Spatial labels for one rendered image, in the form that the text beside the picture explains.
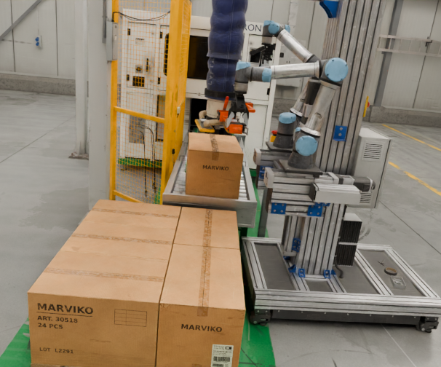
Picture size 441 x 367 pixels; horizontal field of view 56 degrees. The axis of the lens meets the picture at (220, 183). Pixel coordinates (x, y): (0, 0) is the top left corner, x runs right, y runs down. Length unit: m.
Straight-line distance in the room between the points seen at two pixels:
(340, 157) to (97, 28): 2.18
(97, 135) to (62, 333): 2.05
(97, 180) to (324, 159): 2.10
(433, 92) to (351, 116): 10.91
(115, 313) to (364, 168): 1.71
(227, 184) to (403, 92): 10.45
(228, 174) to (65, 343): 1.59
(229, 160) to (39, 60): 9.77
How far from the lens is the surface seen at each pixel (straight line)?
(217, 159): 3.05
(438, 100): 13.71
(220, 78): 2.84
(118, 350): 2.20
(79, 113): 6.08
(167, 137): 3.75
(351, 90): 2.71
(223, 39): 2.81
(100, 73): 3.74
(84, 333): 2.18
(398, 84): 13.07
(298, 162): 2.50
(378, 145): 2.78
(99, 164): 3.88
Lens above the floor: 1.69
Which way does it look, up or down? 18 degrees down
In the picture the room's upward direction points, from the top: 6 degrees clockwise
